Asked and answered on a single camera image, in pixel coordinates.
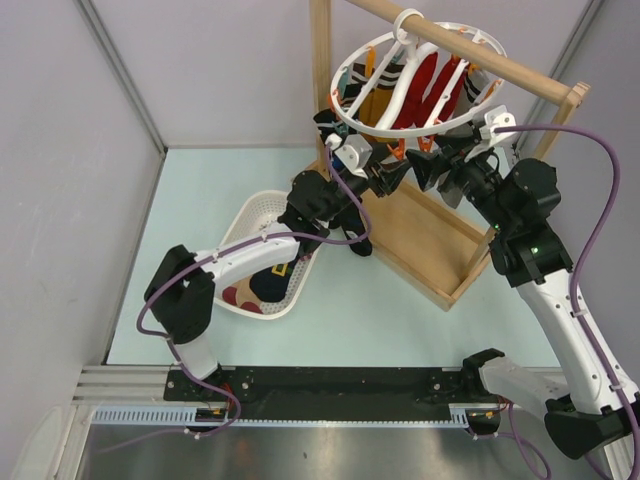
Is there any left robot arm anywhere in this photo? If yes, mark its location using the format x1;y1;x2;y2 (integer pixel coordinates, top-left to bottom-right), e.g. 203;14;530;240
142;160;409;400

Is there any red patterned sock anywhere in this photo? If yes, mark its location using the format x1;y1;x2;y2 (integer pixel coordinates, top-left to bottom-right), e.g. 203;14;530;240
416;55;469;127

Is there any pile of dark socks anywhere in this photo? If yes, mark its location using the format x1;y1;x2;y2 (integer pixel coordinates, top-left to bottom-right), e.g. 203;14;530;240
222;257;300;314

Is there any orange clip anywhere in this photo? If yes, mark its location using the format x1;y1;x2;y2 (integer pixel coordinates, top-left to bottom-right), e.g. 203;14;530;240
387;138;405;161

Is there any black sock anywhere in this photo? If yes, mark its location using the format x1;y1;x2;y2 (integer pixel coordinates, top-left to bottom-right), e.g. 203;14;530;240
340;209;373;257
313;109;348;144

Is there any wooden hanger stand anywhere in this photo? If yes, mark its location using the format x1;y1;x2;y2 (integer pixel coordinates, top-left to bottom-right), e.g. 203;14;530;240
310;1;589;310

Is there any white cable duct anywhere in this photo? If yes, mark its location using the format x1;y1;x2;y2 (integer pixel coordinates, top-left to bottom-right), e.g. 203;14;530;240
92;405;469;429

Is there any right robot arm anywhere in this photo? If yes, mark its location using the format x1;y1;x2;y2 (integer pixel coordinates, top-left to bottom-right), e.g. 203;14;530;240
406;149;639;459

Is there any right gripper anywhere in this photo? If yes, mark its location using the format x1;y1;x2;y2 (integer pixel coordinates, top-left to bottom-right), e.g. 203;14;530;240
406;132;515;233

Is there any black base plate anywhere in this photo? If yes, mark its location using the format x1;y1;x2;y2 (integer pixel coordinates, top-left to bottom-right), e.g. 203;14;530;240
163;366;507;435

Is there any yellow clip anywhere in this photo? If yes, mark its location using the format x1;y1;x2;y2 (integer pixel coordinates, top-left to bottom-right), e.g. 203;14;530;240
417;136;434;152

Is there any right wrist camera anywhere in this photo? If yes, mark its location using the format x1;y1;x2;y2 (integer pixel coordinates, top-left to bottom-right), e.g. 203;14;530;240
465;105;517;162

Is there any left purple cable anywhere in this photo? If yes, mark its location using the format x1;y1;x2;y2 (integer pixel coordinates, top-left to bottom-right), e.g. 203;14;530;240
137;144;374;454

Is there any white laundry basket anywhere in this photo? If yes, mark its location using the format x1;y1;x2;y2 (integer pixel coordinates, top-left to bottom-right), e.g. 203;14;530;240
214;190;315;320

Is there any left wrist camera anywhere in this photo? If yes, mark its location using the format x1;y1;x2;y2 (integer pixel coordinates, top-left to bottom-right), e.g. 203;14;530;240
325;133;373;178

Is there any mustard brown striped sock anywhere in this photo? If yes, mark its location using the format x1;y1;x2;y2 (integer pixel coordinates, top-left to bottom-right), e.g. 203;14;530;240
359;63;404;126

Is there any white round clip hanger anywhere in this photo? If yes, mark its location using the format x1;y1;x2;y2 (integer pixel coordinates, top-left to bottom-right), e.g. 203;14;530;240
328;9;503;139

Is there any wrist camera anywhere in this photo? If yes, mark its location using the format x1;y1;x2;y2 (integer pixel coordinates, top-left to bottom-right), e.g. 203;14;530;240
465;105;517;162
325;133;373;178

